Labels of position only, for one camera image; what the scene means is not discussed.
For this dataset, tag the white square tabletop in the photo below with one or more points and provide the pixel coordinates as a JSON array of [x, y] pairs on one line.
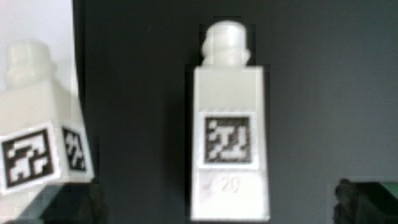
[[38, 20]]

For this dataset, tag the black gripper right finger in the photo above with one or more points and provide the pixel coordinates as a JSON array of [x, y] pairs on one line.
[[366, 202]]

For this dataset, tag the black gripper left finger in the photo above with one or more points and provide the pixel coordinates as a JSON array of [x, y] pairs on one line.
[[79, 206]]

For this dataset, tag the white table leg with tag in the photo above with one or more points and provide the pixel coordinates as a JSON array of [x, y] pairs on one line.
[[230, 170]]

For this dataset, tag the white table leg centre left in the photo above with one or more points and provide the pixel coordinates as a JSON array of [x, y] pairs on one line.
[[45, 156]]

